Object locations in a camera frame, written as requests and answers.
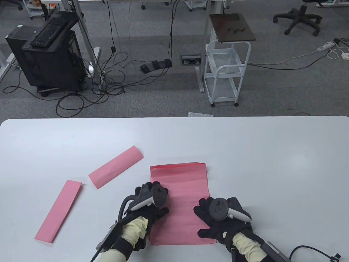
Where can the black power adapter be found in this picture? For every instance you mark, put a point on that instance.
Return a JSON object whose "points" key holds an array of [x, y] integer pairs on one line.
{"points": [[337, 41]]}

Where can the grey white handheld controller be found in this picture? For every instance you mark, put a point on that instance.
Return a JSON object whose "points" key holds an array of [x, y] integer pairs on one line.
{"points": [[159, 196], [218, 208]]}

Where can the black office chair base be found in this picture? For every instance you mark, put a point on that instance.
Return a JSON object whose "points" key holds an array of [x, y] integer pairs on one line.
{"points": [[301, 15]]}

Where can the black foot pedal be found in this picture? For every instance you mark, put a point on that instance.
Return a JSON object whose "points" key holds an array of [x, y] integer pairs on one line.
{"points": [[155, 65]]}

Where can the white power adapter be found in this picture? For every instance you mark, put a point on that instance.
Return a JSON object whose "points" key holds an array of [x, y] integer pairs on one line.
{"points": [[345, 56]]}

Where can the person's left forearm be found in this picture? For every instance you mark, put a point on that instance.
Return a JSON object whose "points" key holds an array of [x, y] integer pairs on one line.
{"points": [[133, 228]]}

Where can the white desk foot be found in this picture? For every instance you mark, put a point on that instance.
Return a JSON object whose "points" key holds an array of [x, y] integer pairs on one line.
{"points": [[5, 62]]}

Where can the metal floor socket box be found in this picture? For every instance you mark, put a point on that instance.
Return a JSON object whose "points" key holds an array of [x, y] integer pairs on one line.
{"points": [[190, 60]]}

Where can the black keyboard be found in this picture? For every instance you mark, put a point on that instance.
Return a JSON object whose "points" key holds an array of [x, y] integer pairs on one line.
{"points": [[47, 32]]}

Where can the person's right forearm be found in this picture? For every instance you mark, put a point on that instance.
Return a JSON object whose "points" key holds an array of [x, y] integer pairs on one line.
{"points": [[246, 247]]}

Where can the person's right hand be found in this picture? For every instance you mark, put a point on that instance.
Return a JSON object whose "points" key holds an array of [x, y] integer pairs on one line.
{"points": [[218, 230]]}

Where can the dark brown board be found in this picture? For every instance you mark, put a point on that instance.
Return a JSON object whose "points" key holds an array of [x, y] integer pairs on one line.
{"points": [[231, 27]]}

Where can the white storage cart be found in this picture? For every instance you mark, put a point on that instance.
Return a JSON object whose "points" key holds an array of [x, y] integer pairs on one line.
{"points": [[35, 12], [195, 4]]}

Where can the black computer tower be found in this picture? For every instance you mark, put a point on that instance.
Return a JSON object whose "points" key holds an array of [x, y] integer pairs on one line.
{"points": [[49, 68]]}

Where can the clear plastic bag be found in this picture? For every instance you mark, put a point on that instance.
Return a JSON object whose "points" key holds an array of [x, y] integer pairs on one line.
{"points": [[200, 114]]}

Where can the grey metal desk leg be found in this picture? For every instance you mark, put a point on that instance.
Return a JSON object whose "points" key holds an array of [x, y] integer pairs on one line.
{"points": [[91, 58]]}

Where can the person's left hand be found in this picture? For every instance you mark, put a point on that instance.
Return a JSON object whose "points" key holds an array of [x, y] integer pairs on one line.
{"points": [[161, 213]]}

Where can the white power strip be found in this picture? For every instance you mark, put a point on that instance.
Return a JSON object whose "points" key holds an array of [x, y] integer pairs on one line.
{"points": [[325, 45]]}

